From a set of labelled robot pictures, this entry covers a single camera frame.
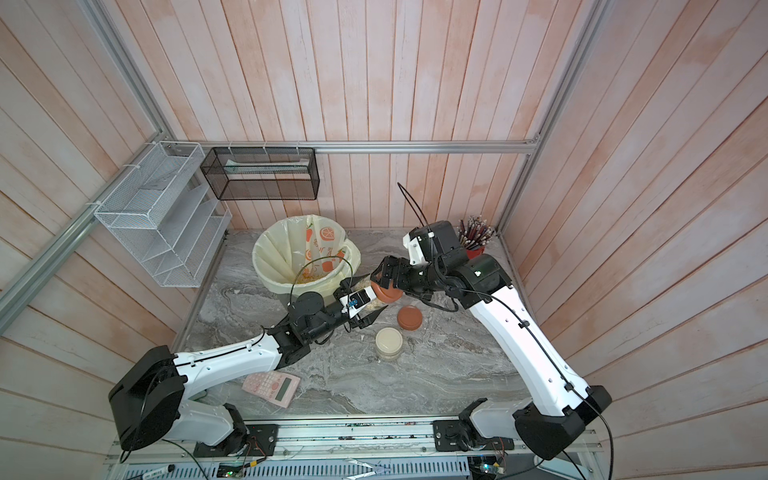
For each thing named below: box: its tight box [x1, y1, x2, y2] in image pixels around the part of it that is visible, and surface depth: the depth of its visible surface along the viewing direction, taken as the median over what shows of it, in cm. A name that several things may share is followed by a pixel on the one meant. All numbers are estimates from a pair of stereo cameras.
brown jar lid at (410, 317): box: [397, 305, 423, 331], surface depth 97 cm
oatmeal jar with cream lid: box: [375, 327, 403, 361], surface depth 85 cm
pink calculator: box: [242, 371, 301, 409], surface depth 82 cm
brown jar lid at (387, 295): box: [371, 280, 404, 303], surface depth 65 cm
